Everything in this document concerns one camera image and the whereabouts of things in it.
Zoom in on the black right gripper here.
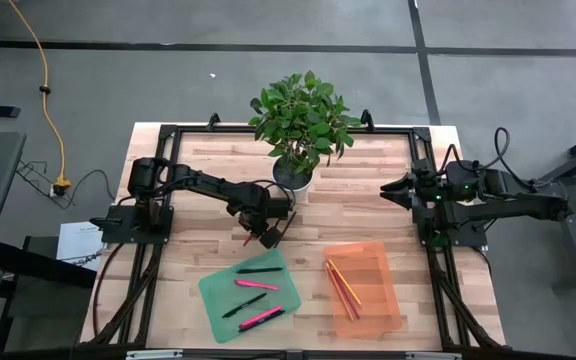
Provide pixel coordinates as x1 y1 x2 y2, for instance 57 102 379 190
380 158 444 226

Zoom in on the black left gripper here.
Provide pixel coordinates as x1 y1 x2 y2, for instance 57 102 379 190
236 197 294 250

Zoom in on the black pen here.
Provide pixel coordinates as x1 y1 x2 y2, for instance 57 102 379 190
237 309 287 334
235 266 285 275
220 292 269 320

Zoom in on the yellow pencil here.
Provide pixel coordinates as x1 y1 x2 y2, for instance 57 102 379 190
327 258 363 307

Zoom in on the orange pencil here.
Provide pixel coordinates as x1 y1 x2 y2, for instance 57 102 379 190
324 262 357 323

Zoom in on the white ceramic plant pot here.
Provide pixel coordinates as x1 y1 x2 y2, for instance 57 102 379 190
271 157 315 204

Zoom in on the green translucent plastic bin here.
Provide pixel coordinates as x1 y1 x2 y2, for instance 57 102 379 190
197 248 303 345

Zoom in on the orange translucent plastic bin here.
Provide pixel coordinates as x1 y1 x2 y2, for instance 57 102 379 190
323 241 404 340

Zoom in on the green leafy plant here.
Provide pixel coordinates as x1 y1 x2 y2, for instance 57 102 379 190
247 69 364 176

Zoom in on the white paper sheet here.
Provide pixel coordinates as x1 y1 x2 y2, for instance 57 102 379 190
56 221 105 273

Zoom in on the white power strip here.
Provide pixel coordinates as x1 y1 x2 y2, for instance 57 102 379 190
47 184 74 200

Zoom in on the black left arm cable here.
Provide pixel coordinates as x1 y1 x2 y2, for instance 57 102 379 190
262 178 298 207

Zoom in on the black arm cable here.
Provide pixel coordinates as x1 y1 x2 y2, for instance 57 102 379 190
436 126 544 194
262 178 298 207

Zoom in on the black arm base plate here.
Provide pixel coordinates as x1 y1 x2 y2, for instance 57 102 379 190
417 209 489 249
90 204 174 245

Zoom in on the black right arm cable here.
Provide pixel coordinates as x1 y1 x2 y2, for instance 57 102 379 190
436 126 544 194

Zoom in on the black aluminium table frame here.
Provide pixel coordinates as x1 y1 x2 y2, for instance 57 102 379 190
80 122 507 351

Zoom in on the silver metal bracket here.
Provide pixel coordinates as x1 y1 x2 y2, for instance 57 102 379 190
125 349 184 360
405 351 462 360

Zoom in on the black desk leg frame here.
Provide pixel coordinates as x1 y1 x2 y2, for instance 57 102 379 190
0 234 98 360

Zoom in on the yellow extension cable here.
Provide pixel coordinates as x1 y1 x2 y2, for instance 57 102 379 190
6 0 73 194

